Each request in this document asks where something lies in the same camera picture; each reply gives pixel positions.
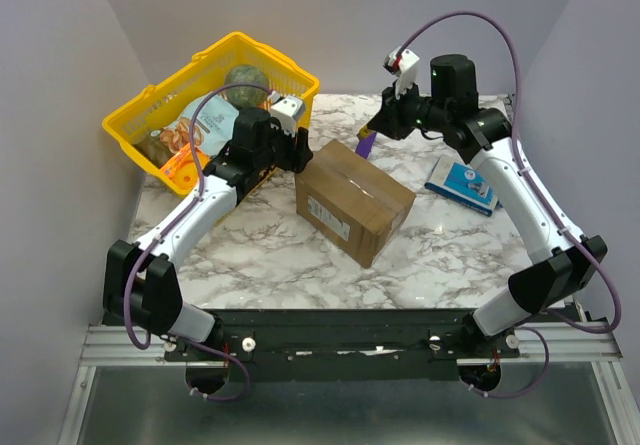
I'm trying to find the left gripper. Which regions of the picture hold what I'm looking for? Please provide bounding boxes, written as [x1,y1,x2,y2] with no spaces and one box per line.
[254,116,314,174]

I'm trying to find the brown cardboard express box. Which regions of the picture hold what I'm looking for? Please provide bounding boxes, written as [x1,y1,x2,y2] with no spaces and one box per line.
[295,140,416,268]

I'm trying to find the yellow utility knife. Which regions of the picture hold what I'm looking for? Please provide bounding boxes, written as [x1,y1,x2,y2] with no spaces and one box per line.
[356,126,369,140]

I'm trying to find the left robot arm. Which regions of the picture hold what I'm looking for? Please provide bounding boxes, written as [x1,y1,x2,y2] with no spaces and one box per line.
[103,96,313,360]

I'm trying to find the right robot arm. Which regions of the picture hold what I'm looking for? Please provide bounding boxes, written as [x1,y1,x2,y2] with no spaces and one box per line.
[367,50,607,357]

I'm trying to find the purple long box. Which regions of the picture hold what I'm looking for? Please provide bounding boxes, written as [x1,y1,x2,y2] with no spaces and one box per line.
[355,132,377,159]

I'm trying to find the blue white product box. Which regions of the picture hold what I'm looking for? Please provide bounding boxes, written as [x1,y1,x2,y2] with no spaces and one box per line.
[424,156,499,217]

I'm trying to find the yellow plastic shopping basket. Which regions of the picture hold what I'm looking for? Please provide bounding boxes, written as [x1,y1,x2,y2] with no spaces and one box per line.
[103,31,319,197]

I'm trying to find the green melon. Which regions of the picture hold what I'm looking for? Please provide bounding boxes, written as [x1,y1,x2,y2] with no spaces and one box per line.
[224,64,269,109]

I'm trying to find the light blue snack bag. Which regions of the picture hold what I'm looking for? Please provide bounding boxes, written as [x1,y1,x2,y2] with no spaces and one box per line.
[155,95,239,156]

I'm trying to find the orange toy package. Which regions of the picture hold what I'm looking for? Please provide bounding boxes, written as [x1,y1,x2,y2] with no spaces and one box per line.
[160,143,198,195]

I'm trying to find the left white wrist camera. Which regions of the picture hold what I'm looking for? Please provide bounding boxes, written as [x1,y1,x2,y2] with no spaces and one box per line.
[270,95,306,136]

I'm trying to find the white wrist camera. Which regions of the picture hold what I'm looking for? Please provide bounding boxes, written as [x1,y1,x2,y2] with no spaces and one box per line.
[384,48,420,99]
[270,95,306,136]

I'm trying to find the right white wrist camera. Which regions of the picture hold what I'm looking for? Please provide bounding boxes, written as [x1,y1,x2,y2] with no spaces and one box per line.
[384,48,420,99]

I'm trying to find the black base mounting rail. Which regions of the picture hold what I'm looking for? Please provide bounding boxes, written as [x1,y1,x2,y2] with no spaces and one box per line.
[165,309,541,392]

